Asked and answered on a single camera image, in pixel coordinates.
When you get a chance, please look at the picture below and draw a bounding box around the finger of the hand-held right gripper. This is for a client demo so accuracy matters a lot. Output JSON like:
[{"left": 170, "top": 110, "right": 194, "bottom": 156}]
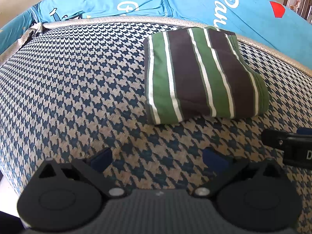
[
  {"left": 261, "top": 129, "right": 289, "bottom": 150},
  {"left": 295, "top": 127, "right": 312, "bottom": 137}
]

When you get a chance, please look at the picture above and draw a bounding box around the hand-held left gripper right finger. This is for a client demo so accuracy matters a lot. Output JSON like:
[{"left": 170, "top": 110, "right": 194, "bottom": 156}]
[{"left": 194, "top": 148, "right": 283, "bottom": 199}]

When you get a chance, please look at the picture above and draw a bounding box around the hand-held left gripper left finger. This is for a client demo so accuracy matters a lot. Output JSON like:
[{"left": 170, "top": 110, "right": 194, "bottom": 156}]
[{"left": 30, "top": 148, "right": 127, "bottom": 199}]

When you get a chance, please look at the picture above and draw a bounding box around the blue printed sheet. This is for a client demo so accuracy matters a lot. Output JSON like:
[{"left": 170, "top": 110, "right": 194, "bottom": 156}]
[{"left": 0, "top": 0, "right": 312, "bottom": 70}]

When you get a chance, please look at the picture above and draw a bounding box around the green brown striped shirt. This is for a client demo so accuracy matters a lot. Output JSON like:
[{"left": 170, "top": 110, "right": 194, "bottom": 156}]
[{"left": 143, "top": 26, "right": 270, "bottom": 125}]

